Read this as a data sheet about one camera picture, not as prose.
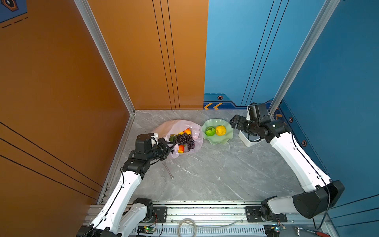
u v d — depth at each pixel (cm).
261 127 53
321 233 68
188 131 102
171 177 87
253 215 72
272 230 71
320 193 38
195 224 70
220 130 102
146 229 71
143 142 56
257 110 56
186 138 96
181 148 96
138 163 55
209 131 99
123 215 45
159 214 74
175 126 84
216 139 100
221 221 73
